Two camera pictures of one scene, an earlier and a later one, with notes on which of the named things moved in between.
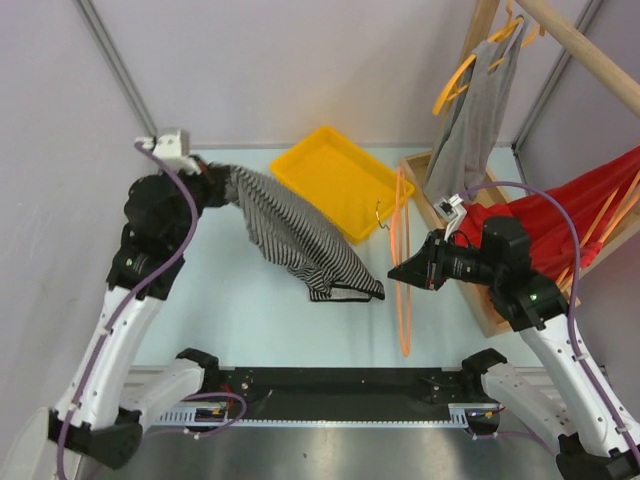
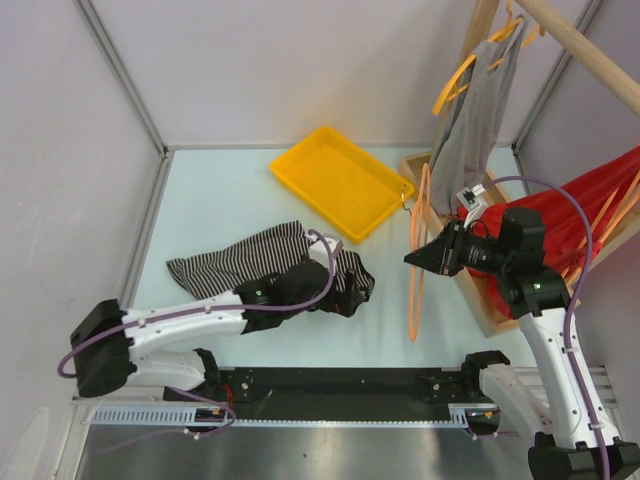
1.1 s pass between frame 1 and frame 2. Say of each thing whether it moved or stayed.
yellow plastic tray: stayed
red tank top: stayed
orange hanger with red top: stayed
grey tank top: stayed
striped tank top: moved
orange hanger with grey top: stayed
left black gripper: moved
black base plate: stayed
